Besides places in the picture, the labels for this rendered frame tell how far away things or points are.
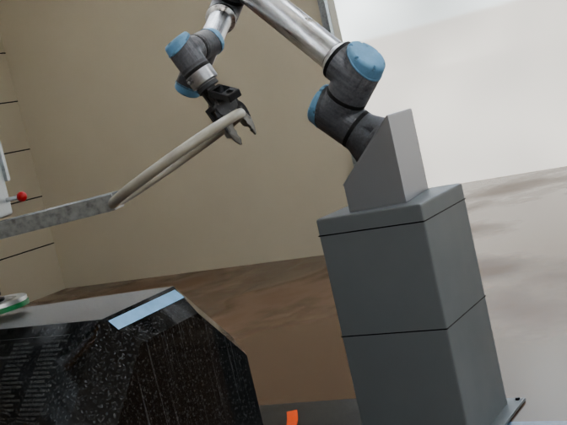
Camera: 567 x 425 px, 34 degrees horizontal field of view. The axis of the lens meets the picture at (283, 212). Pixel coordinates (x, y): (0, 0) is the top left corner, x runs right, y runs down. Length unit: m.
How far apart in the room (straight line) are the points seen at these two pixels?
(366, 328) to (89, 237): 6.48
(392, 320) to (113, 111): 6.13
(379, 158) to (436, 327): 0.60
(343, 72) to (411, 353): 0.98
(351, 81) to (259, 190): 5.01
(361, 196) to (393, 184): 0.12
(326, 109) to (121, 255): 6.18
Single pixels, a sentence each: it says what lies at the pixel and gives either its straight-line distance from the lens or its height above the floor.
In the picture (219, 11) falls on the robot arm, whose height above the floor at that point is 1.65.
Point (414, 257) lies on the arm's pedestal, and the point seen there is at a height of 0.67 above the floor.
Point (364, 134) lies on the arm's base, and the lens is 3.16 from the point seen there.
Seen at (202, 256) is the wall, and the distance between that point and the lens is 8.59.
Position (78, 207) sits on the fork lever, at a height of 1.10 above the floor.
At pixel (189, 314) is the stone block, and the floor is 0.73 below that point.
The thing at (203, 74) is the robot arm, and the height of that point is 1.40.
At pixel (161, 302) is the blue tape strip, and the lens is 2.61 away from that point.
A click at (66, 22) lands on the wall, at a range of 9.24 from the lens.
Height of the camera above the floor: 1.21
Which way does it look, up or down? 6 degrees down
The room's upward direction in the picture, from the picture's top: 13 degrees counter-clockwise
